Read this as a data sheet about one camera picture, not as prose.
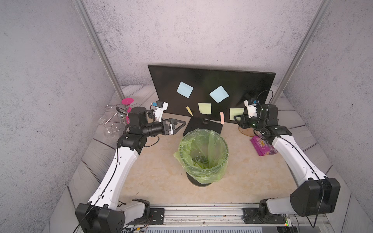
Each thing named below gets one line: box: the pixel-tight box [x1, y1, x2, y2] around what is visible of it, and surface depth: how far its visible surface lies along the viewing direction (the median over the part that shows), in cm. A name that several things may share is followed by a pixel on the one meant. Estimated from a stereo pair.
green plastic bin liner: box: [173, 128, 230, 184], surface depth 76 cm
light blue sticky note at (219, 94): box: [208, 85, 230, 103], surface depth 76 cm
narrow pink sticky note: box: [219, 111, 225, 125], surface depth 88 cm
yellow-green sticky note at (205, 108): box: [197, 102, 212, 115], surface depth 88 cm
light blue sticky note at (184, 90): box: [176, 81, 194, 99], surface depth 80 cm
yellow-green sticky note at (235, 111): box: [229, 107, 245, 121], surface depth 82 cm
